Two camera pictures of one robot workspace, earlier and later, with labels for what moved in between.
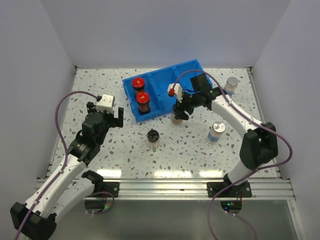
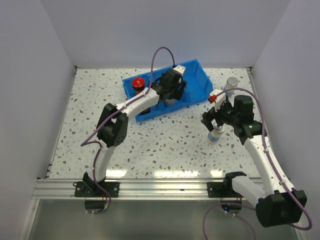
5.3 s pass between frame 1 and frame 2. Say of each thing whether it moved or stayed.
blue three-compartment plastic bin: stayed
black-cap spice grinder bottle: moved
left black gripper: moved
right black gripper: moved
